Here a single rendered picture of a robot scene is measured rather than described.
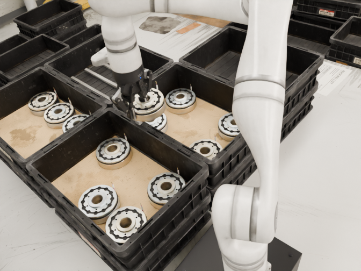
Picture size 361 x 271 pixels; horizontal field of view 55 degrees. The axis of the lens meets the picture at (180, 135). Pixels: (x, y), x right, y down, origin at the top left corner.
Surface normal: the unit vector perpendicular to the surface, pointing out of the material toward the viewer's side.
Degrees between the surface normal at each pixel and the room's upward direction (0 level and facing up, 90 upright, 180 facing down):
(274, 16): 40
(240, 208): 26
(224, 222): 58
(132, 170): 0
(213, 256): 4
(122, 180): 0
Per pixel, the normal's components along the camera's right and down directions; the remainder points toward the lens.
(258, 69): -0.26, -0.27
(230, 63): -0.10, -0.71
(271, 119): 0.42, -0.14
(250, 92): -0.49, -0.24
